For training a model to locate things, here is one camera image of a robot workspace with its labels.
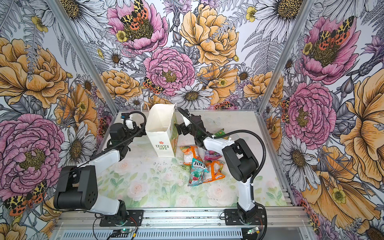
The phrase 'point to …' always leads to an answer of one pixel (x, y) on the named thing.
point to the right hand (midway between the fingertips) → (182, 124)
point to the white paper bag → (161, 126)
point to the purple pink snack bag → (211, 155)
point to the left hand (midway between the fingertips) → (142, 125)
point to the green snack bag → (220, 133)
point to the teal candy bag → (197, 172)
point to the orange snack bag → (214, 171)
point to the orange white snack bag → (189, 153)
